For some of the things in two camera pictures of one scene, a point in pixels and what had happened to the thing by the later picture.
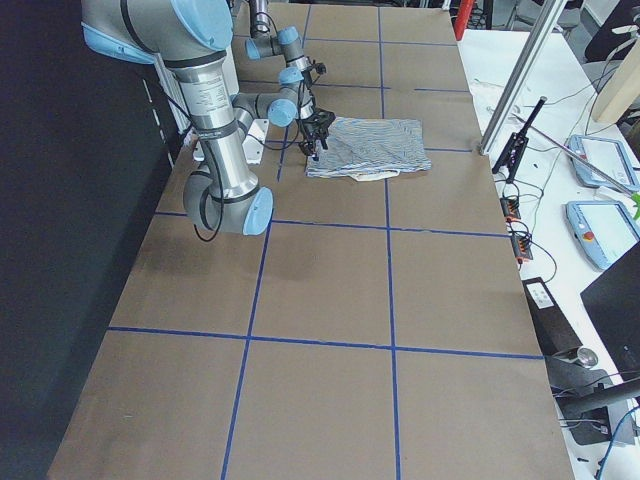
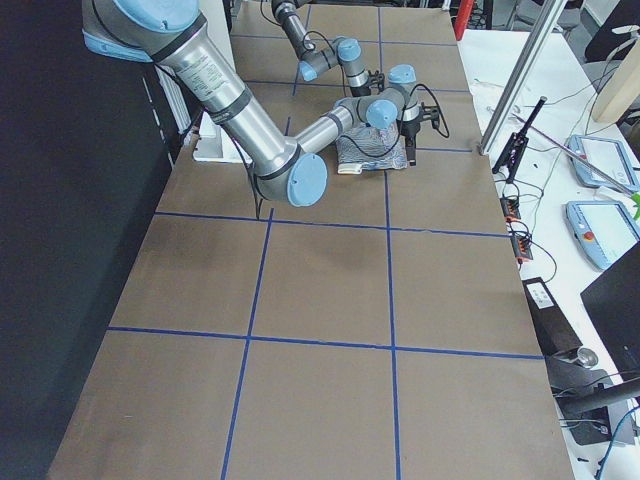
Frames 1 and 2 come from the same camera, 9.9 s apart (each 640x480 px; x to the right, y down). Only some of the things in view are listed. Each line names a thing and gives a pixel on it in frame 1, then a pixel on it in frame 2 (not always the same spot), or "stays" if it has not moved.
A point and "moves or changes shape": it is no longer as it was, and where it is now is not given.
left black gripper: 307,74 → 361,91
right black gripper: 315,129 → 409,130
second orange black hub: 522,248 stays
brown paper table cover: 374,330 stays
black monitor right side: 613,300 stays
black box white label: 552,331 stays
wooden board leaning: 622,90 stays
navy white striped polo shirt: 370,148 moves or changes shape
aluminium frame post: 544,31 stays
